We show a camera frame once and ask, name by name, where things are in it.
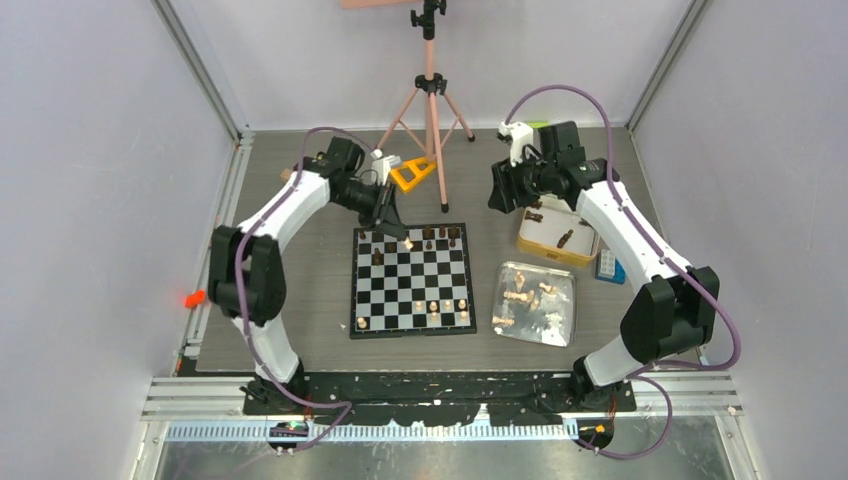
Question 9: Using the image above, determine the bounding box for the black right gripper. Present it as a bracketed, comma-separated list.
[486, 149, 555, 215]

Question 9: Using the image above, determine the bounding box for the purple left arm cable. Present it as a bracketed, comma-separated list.
[234, 127, 379, 453]

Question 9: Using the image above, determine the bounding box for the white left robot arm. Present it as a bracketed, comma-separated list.
[206, 136, 406, 414]

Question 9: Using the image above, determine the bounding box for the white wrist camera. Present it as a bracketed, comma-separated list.
[497, 121, 535, 166]
[364, 149, 402, 186]

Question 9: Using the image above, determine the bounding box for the black white chess board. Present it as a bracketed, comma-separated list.
[349, 223, 477, 339]

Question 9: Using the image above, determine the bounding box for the pink camera tripod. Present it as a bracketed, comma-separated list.
[377, 0, 476, 213]

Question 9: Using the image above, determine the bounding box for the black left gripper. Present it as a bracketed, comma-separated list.
[334, 181, 407, 241]

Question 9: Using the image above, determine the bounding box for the blue lego brick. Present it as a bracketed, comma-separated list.
[594, 248, 626, 285]

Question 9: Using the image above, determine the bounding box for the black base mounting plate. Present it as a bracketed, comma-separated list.
[241, 371, 636, 427]

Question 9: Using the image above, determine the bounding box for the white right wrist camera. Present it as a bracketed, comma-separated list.
[497, 121, 535, 166]

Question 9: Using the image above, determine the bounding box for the yellow triangular frame block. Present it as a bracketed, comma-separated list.
[389, 157, 436, 194]

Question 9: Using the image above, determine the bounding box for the orange red clip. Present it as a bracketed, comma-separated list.
[183, 290, 206, 309]

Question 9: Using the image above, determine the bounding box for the yellow tin box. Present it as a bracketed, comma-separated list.
[516, 196, 600, 268]

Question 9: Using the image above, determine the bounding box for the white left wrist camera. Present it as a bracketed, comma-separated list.
[364, 149, 402, 186]

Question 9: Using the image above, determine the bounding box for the light piece on tray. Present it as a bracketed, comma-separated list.
[503, 291, 535, 304]

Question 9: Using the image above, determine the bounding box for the dark piece in tin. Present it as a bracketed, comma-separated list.
[557, 229, 574, 249]

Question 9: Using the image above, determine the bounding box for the silver metal tray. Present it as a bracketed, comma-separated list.
[491, 261, 577, 348]

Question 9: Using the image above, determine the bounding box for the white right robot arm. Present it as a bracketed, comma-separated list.
[488, 121, 720, 411]

